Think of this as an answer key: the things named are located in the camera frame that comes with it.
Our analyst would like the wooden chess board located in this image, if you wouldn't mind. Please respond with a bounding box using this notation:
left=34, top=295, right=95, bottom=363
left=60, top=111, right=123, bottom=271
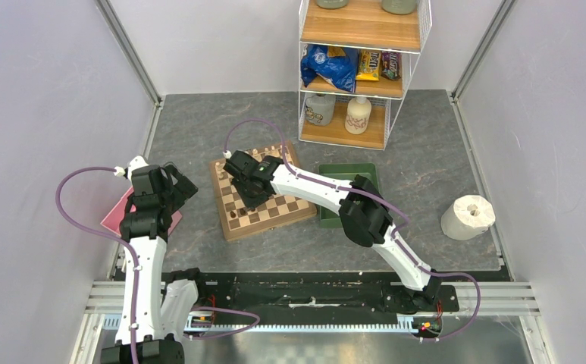
left=208, top=158, right=317, bottom=241

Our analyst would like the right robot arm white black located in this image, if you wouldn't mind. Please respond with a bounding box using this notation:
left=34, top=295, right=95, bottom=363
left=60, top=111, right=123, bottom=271
left=224, top=150, right=441, bottom=310

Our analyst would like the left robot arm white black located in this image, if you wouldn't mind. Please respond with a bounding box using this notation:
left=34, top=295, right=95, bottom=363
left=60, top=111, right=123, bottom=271
left=100, top=156, right=209, bottom=363

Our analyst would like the pink box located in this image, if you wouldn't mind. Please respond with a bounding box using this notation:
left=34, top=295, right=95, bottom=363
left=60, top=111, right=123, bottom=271
left=101, top=187, right=183, bottom=236

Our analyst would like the green tray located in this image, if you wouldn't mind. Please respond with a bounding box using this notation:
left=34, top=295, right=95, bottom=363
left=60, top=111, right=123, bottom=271
left=318, top=162, right=381, bottom=228

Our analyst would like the clear patterned jug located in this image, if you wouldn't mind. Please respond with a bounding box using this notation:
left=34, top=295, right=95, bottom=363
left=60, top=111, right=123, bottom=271
left=304, top=93, right=336, bottom=127

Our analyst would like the cream patterned bottle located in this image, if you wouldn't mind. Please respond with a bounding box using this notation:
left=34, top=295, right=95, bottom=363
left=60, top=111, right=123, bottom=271
left=345, top=96, right=372, bottom=135

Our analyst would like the blue snack bag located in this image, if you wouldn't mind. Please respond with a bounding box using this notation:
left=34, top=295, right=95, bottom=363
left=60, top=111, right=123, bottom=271
left=300, top=44, right=359, bottom=93

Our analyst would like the yellow candy bag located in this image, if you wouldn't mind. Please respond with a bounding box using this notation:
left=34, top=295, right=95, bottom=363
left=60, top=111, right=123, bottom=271
left=356, top=50, right=381, bottom=81

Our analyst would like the brown candy bag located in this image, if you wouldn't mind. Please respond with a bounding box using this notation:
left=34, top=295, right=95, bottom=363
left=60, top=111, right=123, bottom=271
left=381, top=51, right=402, bottom=81

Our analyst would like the green glass jar left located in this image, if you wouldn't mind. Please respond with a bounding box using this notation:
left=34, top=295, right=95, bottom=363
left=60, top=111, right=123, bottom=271
left=315, top=0, right=349, bottom=10

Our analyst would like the green glass jar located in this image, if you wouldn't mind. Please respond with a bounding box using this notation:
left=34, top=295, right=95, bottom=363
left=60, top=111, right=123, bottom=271
left=381, top=0, right=418, bottom=15
left=315, top=0, right=349, bottom=10

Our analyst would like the white paper roll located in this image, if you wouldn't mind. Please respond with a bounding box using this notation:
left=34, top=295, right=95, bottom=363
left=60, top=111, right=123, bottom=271
left=440, top=195, right=496, bottom=240

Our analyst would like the green glass jar right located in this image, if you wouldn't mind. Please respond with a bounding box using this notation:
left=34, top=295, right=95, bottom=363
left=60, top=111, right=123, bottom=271
left=381, top=0, right=418, bottom=15

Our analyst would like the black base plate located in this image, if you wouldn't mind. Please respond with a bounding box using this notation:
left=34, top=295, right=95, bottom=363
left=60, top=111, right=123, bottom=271
left=161, top=273, right=460, bottom=313

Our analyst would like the aluminium rail frame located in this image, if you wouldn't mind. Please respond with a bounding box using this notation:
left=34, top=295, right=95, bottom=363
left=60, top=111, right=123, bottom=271
left=86, top=282, right=541, bottom=334

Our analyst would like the wire shelf with wood boards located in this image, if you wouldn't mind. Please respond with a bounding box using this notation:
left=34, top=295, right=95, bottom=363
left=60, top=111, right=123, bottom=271
left=298, top=1, right=432, bottom=150

